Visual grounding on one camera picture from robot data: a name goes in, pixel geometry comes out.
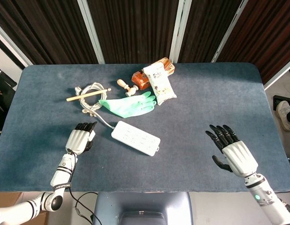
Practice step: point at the white plug adapter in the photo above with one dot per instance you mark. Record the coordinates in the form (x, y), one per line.
(92, 136)

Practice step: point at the dark slatted screen panel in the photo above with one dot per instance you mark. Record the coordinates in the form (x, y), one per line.
(264, 30)
(201, 28)
(135, 28)
(48, 30)

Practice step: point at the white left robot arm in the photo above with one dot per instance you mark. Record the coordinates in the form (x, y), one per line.
(60, 173)

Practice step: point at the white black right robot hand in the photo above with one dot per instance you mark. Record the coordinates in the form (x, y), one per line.
(238, 157)

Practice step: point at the white sneaker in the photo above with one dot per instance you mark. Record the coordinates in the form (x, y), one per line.
(284, 112)

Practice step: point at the thin wooden stick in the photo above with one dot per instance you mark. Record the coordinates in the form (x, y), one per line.
(88, 95)

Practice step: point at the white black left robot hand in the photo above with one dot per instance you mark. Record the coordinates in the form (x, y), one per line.
(77, 139)

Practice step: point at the blue table cloth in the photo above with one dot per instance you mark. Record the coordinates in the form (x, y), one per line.
(182, 152)

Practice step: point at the brown cardboard box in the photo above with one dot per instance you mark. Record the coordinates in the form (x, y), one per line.
(9, 198)

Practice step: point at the white snack bag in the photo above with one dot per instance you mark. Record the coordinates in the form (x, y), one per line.
(161, 86)

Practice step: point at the white power strip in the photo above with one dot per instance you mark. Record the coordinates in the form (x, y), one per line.
(135, 138)

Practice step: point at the black equipment stand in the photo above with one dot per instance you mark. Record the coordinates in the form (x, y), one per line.
(4, 103)

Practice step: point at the blue grey robot torso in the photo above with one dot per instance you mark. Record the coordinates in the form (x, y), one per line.
(142, 206)

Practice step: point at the orange cardboard box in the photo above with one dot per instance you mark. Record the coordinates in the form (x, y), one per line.
(140, 80)

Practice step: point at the green rubber glove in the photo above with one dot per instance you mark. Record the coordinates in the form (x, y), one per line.
(126, 105)

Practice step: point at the white screen frame post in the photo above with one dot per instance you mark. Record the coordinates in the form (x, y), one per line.
(13, 44)
(215, 57)
(181, 28)
(92, 32)
(278, 76)

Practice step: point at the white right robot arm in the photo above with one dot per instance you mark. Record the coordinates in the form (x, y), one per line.
(262, 199)

